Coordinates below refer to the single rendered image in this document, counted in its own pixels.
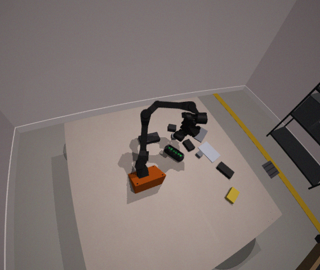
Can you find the yellow block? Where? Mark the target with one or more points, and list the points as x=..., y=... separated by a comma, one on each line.
x=232, y=195

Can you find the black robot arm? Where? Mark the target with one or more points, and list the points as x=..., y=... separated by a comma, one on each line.
x=198, y=117

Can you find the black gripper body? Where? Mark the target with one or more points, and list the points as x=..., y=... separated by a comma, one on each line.
x=180, y=135

